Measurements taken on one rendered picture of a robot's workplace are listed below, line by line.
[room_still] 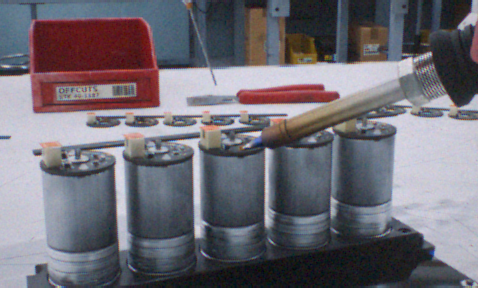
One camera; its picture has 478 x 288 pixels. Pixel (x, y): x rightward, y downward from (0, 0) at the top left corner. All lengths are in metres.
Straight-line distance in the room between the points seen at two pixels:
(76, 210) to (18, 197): 0.17
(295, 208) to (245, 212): 0.02
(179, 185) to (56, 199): 0.04
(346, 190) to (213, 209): 0.06
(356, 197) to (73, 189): 0.11
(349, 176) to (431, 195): 0.13
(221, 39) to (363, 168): 4.54
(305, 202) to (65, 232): 0.09
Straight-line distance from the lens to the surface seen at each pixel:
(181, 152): 0.27
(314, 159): 0.28
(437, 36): 0.24
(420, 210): 0.40
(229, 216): 0.27
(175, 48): 4.79
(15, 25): 4.75
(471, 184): 0.45
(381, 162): 0.30
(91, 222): 0.26
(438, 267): 0.31
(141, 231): 0.27
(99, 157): 0.26
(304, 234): 0.29
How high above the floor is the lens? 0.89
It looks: 16 degrees down
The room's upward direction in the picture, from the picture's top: straight up
